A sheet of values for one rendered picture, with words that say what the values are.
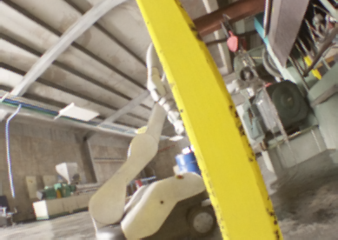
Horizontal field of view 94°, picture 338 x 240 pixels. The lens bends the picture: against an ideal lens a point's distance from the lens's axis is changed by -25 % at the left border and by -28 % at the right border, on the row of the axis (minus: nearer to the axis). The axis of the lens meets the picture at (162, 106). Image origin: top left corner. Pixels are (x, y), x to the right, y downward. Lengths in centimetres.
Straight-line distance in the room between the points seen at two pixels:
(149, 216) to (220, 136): 66
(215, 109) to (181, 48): 14
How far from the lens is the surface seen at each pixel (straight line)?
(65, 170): 876
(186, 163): 512
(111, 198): 109
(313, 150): 231
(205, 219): 106
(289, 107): 210
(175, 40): 44
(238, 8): 246
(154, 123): 125
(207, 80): 39
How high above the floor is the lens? 36
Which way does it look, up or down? 20 degrees up
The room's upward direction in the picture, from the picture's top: 19 degrees counter-clockwise
